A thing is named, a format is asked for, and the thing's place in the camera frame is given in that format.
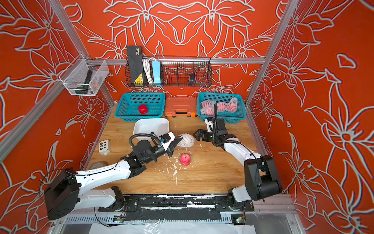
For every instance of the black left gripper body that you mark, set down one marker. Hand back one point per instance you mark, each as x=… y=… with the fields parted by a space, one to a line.
x=157 y=152

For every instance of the teal basket with netted apples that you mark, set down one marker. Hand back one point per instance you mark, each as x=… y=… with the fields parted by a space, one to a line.
x=232 y=118

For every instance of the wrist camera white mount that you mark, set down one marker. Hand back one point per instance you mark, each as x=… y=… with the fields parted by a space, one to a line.
x=210 y=124
x=167 y=138

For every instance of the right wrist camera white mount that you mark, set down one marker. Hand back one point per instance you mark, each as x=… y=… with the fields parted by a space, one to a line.
x=210 y=124

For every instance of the white plastic tray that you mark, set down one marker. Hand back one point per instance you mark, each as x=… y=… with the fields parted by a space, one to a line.
x=138 y=125

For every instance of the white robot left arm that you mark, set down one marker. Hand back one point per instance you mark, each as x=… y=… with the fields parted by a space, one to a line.
x=72 y=190

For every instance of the light blue flat box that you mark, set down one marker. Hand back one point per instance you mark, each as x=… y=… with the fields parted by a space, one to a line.
x=156 y=72

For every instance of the black wire wall basket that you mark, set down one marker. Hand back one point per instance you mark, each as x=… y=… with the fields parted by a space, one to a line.
x=175 y=73

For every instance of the clear tape roll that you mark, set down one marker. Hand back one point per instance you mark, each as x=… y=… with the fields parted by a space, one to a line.
x=97 y=165

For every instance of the white foam net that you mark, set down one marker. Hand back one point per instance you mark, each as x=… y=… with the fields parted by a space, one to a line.
x=158 y=128
x=187 y=141

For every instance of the clear acrylic wall box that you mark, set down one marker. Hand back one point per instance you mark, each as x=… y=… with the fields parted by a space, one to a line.
x=75 y=73

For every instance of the teal empty basket left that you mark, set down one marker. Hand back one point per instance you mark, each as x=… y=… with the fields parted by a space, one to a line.
x=136 y=106

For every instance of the dark green tool handle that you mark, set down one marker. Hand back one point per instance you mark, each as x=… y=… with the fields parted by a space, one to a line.
x=84 y=88

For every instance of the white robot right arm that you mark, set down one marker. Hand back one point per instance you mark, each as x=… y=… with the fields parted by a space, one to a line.
x=261 y=178

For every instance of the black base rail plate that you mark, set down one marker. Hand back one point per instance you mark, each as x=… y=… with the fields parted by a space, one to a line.
x=142 y=208

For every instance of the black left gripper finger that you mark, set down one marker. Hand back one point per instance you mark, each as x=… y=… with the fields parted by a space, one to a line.
x=169 y=148
x=175 y=140

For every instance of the orange plastic tool case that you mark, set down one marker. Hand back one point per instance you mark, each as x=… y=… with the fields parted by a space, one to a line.
x=180 y=106

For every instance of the black box with yellow label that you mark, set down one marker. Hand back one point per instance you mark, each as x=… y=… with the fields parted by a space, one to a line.
x=135 y=62

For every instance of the white button control box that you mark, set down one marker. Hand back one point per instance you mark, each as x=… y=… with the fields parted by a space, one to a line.
x=104 y=147

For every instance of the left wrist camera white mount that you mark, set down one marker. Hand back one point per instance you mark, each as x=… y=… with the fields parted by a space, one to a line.
x=167 y=138

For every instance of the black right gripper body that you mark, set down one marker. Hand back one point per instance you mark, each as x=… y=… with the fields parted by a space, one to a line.
x=213 y=137

